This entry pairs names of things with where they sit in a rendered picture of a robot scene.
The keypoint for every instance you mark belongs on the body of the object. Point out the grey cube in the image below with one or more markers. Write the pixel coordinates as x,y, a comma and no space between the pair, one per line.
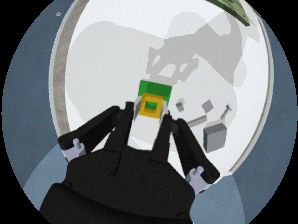
214,137

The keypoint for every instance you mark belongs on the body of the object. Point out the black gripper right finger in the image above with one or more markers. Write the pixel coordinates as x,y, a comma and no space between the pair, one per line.
201,173

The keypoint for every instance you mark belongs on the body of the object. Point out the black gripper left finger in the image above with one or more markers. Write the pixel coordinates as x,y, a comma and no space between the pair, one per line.
85,138

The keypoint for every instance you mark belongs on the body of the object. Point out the yellow square nut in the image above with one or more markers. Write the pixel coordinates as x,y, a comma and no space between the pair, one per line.
150,112

